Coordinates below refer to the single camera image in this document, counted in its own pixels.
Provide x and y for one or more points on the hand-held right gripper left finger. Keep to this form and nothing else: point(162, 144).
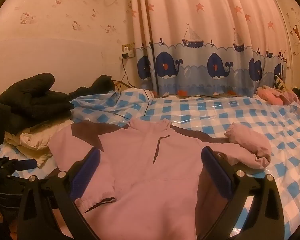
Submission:
point(87, 172)

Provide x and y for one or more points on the black garment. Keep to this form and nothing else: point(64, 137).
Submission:
point(100, 85)

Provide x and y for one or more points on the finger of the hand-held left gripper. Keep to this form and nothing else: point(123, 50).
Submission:
point(25, 164)

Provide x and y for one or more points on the whale print curtain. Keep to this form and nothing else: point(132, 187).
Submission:
point(202, 30)

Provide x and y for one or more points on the wall socket with charger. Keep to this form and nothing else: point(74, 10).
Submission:
point(127, 51)

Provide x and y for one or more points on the black puffer jacket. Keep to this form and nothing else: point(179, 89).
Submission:
point(35, 97)

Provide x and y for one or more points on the cream puffer jacket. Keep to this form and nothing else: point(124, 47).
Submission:
point(32, 140)

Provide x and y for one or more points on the pink and brown jacket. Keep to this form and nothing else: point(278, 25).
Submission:
point(145, 180)

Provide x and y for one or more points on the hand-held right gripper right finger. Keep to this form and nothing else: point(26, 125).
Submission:
point(216, 173)

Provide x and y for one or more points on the blue checkered plastic-covered bed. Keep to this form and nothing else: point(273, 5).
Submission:
point(239, 120)

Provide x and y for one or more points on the striped plush toy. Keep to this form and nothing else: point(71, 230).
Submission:
point(279, 82)

